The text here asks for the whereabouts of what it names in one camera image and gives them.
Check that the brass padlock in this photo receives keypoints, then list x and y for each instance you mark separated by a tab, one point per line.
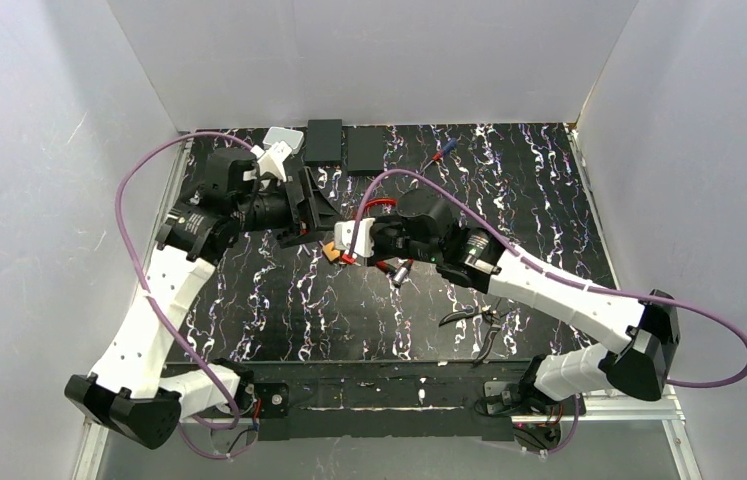
333	255

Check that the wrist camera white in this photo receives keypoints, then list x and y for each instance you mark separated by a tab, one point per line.
353	240
271	160

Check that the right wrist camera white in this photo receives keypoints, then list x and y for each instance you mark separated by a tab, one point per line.
353	240

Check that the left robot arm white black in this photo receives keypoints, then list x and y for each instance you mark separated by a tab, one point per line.
126	390

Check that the black box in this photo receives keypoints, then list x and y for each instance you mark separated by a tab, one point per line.
365	151
324	142

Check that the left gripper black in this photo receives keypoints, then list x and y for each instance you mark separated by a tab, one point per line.
306	204

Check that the black box right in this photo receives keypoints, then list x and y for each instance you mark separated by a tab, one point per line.
365	151

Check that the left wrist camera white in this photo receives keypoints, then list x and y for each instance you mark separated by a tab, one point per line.
271	160

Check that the red blue screwdriver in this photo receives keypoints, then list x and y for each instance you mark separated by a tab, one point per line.
439	155

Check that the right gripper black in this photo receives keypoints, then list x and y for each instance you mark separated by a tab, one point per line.
377	245

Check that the white rectangular box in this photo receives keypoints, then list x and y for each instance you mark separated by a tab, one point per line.
293	138

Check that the black box left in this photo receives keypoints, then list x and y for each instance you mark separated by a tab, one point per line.
324	142

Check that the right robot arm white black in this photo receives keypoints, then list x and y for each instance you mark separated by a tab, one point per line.
634	341

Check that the black pliers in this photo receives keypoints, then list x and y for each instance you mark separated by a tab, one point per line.
491	317

